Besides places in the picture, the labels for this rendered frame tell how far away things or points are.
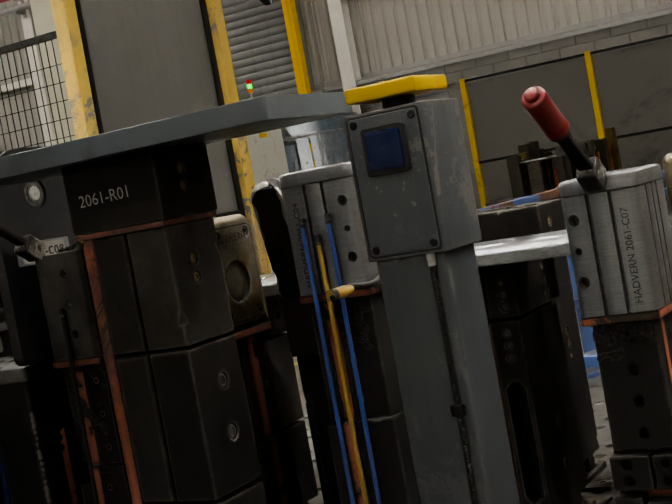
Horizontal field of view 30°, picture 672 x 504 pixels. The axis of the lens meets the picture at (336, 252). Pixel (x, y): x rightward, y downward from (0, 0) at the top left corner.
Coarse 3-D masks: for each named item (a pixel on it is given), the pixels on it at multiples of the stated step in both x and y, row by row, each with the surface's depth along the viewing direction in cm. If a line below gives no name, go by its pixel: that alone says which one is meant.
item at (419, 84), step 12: (372, 84) 93; (384, 84) 93; (396, 84) 92; (408, 84) 92; (420, 84) 92; (432, 84) 94; (444, 84) 96; (348, 96) 94; (360, 96) 94; (372, 96) 93; (384, 96) 93; (396, 96) 94; (408, 96) 95; (384, 108) 95
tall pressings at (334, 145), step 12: (324, 120) 1588; (336, 120) 1614; (300, 132) 1554; (336, 132) 1615; (300, 144) 1555; (312, 144) 1582; (324, 144) 1590; (336, 144) 1597; (300, 156) 1556; (312, 156) 1549; (324, 156) 1573; (336, 156) 1598; (348, 156) 1610
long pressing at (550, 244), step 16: (496, 240) 137; (512, 240) 132; (528, 240) 129; (544, 240) 124; (560, 240) 117; (480, 256) 120; (496, 256) 120; (512, 256) 119; (528, 256) 118; (544, 256) 117; (560, 256) 116; (272, 288) 132
